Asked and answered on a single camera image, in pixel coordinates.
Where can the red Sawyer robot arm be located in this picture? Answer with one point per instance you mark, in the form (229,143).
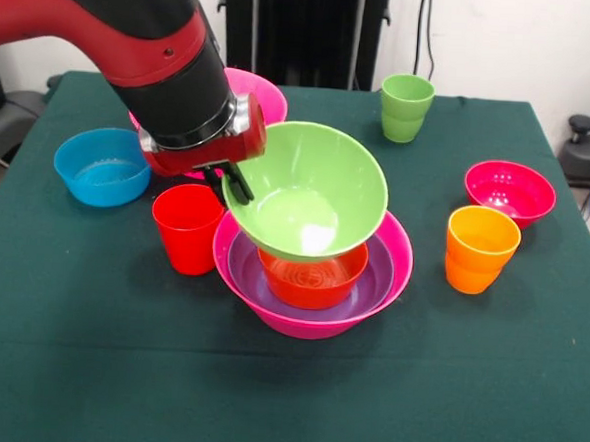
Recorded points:
(135,46)

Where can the light green bowl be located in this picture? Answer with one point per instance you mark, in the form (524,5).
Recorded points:
(317,182)

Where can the orange-red bowl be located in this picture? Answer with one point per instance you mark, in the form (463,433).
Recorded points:
(311,289)

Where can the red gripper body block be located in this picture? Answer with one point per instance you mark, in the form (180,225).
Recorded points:
(219,153)

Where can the purple bowl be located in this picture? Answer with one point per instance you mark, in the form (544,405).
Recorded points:
(242,268)

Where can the light green cup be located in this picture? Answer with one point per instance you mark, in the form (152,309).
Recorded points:
(407,112)

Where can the dark green tablecloth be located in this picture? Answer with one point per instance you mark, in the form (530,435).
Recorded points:
(165,373)

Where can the orange cup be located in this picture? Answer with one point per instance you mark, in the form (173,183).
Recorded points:
(480,257)

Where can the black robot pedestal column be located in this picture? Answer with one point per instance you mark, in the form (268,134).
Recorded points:
(296,31)

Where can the blue bowl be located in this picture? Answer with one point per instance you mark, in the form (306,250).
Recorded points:
(102,179)

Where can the red cup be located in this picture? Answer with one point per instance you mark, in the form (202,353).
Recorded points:
(188,239)

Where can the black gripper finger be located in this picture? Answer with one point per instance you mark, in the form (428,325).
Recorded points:
(241,185)
(213,181)

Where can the small magenta bowl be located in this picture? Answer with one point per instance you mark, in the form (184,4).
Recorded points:
(512,194)

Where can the large pink bowl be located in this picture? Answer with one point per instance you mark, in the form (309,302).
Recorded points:
(267,99)
(403,257)

